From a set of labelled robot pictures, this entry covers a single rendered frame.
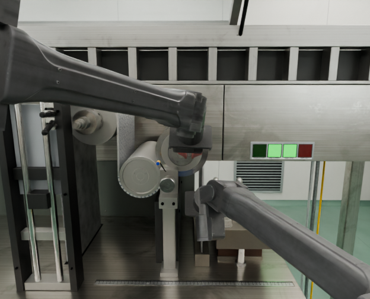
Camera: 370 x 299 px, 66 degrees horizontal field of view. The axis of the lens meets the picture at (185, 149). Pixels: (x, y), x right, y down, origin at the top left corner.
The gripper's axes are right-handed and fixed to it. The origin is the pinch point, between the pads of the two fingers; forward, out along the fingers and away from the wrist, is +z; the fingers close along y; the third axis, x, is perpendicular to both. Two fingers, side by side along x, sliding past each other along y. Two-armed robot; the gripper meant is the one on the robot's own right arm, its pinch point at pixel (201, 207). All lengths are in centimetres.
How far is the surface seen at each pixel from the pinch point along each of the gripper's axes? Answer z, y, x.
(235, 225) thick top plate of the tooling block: -0.6, 9.7, -5.3
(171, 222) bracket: -4.7, -8.8, -4.9
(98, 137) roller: -11.8, -29.5, 17.9
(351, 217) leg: 53, 74, 2
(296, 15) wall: 169, 118, 234
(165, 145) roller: -12.2, -10.5, 15.5
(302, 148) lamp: 20, 41, 25
